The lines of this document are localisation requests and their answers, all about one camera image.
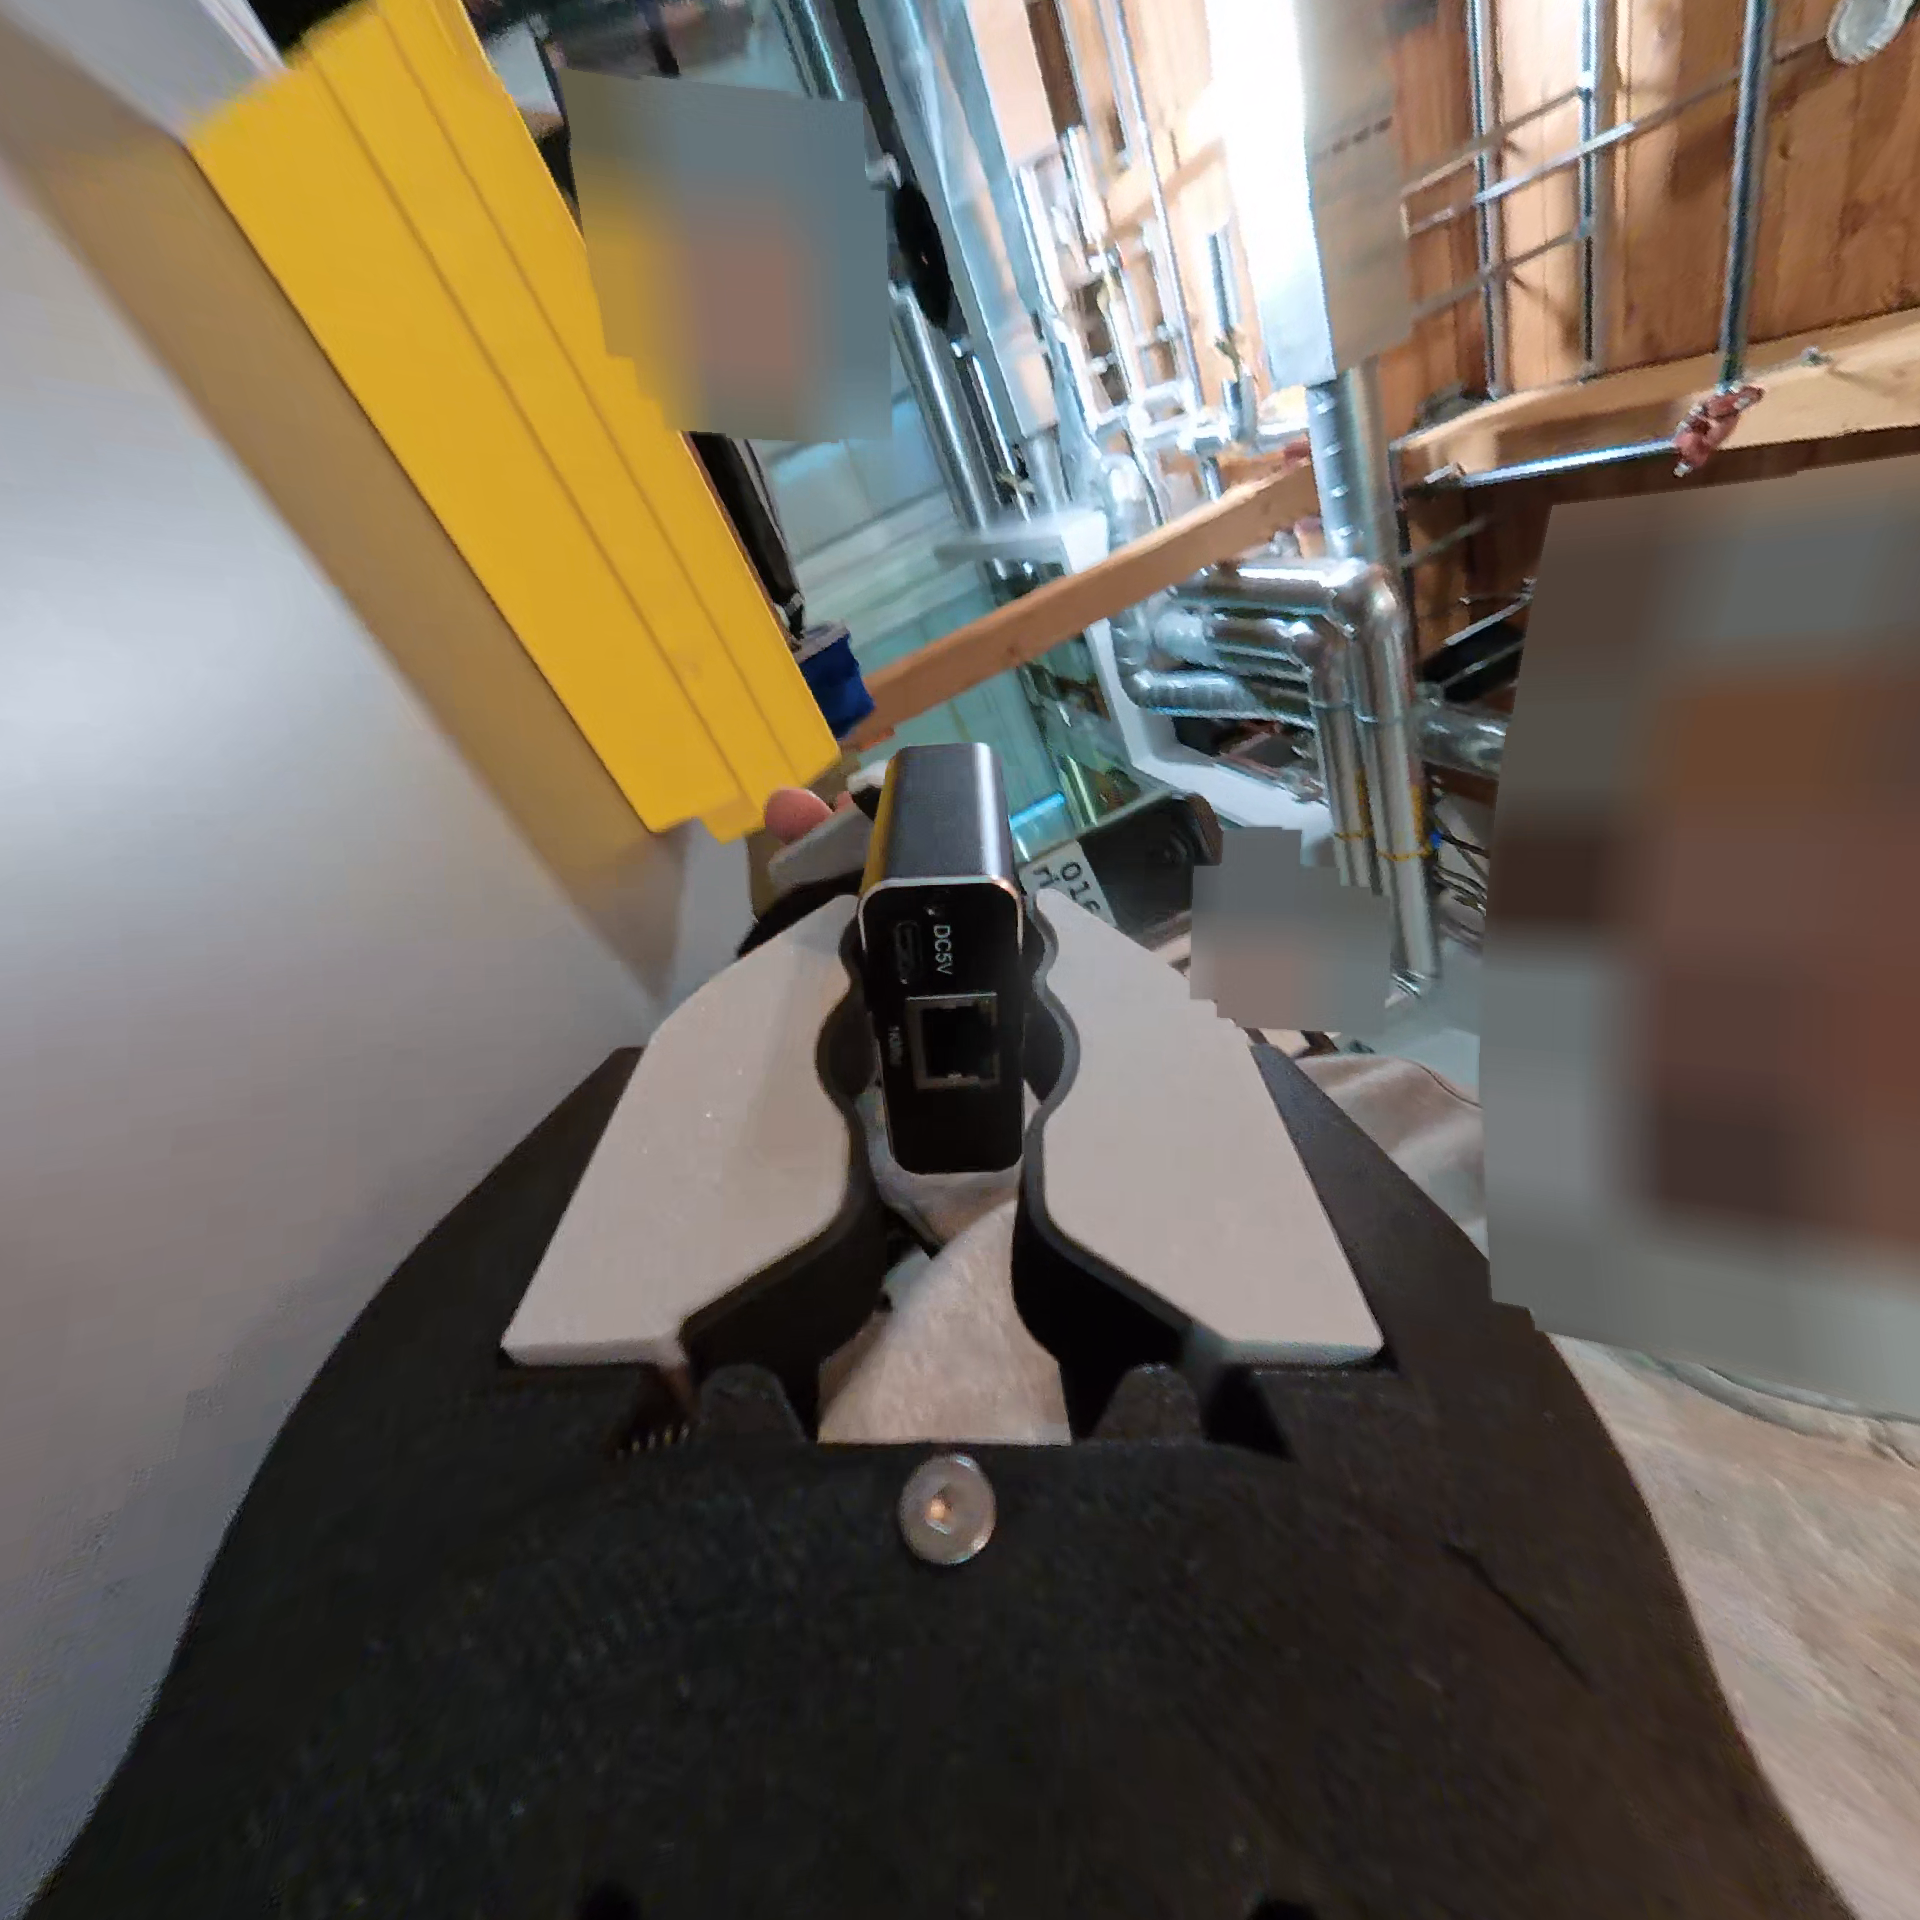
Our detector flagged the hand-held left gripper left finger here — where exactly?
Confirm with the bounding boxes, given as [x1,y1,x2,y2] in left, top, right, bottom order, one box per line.
[498,903,920,1439]

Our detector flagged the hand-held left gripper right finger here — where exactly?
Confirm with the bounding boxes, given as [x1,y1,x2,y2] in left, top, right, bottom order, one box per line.
[1007,889,1384,1437]

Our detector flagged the wooden beam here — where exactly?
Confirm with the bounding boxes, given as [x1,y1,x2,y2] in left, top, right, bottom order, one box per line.
[848,464,1321,752]

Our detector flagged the dark grey usb hub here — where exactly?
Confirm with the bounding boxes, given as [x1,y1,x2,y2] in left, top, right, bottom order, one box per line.
[854,742,1040,1176]

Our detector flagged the silver insulated pipes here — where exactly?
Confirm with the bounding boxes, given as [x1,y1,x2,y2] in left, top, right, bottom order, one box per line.
[1124,561,1442,976]

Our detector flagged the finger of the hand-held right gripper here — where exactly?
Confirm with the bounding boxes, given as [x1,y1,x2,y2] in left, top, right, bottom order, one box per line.
[768,809,887,903]

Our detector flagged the blue container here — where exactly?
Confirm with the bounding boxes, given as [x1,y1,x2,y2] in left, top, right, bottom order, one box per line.
[799,626,876,740]

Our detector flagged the yellow plastic bin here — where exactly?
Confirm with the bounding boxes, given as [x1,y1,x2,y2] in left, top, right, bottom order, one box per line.
[182,0,846,846]

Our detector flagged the silver air duct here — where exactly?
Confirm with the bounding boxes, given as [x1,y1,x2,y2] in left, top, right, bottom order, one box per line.
[796,0,1081,527]

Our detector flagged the person's pale sweatshirt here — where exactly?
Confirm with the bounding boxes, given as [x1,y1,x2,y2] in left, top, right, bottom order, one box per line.
[815,1036,1920,1920]

